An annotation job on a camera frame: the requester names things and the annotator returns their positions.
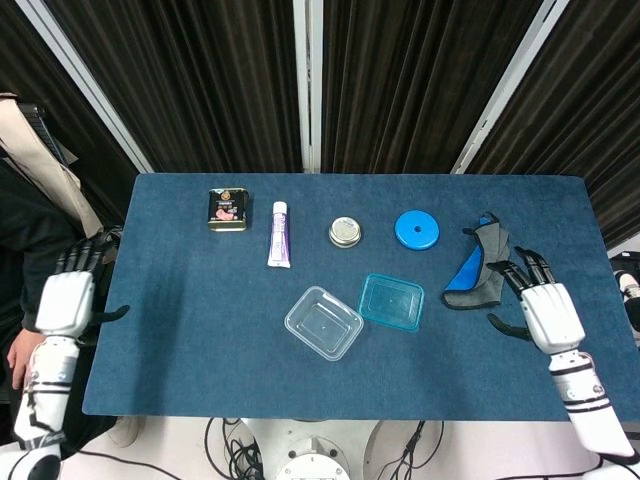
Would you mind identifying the black cable bundle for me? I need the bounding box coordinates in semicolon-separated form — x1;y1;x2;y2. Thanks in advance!
203;416;265;480
375;419;446;480

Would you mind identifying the grey blue cloth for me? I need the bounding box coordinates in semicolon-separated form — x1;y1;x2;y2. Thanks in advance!
440;211;514;310

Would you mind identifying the black pleated curtain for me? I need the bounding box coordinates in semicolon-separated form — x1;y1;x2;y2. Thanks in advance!
467;0;640;251
42;0;304;175
0;0;141;226
319;0;546;175

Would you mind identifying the purple white tube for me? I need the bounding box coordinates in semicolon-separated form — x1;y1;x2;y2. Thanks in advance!
266;200;292;270

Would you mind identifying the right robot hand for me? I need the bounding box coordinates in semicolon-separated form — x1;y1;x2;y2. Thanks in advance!
485;245;587;357

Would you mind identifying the blue round disc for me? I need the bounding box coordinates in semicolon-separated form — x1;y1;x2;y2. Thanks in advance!
393;209;440;250

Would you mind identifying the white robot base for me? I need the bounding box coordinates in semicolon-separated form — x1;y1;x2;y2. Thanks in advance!
248;418;392;480

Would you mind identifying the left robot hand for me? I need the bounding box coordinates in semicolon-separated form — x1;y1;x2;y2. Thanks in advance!
34;239;131;346

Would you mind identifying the white shoe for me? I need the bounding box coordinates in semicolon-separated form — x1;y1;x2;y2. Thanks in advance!
106;414;147;450

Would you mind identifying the black chair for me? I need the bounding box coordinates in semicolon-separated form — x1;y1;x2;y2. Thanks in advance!
18;102;69;164

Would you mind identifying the round metal tin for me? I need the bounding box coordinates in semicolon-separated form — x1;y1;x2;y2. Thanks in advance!
327;215;363;248

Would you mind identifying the blue translucent plastic lid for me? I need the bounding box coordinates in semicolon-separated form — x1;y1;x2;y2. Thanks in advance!
356;272;426;333

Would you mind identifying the white and black equipment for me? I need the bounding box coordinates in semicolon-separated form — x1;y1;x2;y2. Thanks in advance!
608;251;640;347

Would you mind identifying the person in black clothing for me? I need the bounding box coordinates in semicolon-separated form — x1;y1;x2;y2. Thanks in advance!
0;159;124;459

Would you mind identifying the clear plastic container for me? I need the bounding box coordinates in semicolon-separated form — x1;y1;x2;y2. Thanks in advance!
283;285;365;362

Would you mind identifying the blue fabric table mat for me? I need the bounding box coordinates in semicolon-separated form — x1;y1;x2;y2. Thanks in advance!
81;172;640;424

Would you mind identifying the black square tin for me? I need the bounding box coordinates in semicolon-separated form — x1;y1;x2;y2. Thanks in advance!
206;187;250;234

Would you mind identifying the white frame post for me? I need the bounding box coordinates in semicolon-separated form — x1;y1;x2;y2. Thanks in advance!
451;0;572;176
13;0;155;175
291;0;325;174

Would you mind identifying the beige jacket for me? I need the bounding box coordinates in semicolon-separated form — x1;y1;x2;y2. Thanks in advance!
0;91;105;241

